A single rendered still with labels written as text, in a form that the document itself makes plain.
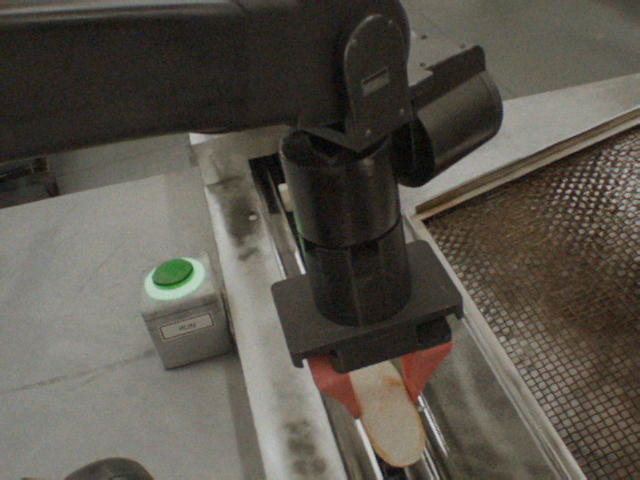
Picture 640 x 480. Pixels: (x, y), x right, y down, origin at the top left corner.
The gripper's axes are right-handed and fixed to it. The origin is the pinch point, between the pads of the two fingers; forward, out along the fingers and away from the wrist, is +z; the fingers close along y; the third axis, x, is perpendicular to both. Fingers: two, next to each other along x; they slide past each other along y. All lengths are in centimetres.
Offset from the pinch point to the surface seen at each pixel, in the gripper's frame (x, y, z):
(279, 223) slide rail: -34.6, 1.8, 8.3
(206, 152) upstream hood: -44.9, 7.4, 2.9
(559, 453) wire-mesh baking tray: 5.7, -9.8, 4.0
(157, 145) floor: -236, 30, 94
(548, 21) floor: -256, -147, 95
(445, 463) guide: 1.7, -3.3, 7.0
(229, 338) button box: -20.2, 9.8, 9.4
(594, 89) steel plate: -50, -45, 12
